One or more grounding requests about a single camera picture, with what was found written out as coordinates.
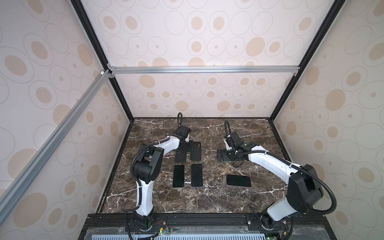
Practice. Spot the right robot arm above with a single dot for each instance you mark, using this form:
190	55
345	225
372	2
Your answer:
304	191

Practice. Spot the black frame post left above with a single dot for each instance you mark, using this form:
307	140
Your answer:
94	40

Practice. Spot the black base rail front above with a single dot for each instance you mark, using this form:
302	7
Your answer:
206	226

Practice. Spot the horizontal aluminium rail back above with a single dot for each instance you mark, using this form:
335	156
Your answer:
199	70

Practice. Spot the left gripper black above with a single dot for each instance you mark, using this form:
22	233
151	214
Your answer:
190	149

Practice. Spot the black frame post right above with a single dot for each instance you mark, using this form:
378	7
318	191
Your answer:
313	47

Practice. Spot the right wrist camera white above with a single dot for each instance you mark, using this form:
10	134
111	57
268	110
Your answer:
228	145

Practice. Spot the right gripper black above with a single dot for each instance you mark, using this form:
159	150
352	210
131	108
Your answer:
223	155

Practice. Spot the aluminium rail left wall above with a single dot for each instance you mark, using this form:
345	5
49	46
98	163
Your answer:
21	184

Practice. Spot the bare black phone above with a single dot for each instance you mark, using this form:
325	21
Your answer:
179	176
197	175

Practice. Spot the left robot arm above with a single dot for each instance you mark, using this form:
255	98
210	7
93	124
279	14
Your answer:
146	167

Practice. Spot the black frame post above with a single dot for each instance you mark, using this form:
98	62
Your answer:
94	40
313	47

